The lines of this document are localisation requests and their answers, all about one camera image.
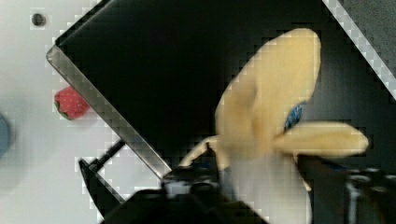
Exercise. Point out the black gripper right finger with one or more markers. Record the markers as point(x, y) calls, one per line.
point(341, 195)

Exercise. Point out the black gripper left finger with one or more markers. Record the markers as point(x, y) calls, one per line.
point(188, 195)

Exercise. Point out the yellow plush peeled banana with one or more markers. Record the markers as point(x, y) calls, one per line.
point(251, 140)

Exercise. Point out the silver black toaster oven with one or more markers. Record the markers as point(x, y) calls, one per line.
point(155, 70)

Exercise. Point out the red plush strawberry near oven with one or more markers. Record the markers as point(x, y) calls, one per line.
point(70, 104)

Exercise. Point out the blue plastic cup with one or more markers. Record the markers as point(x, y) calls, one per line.
point(4, 136)

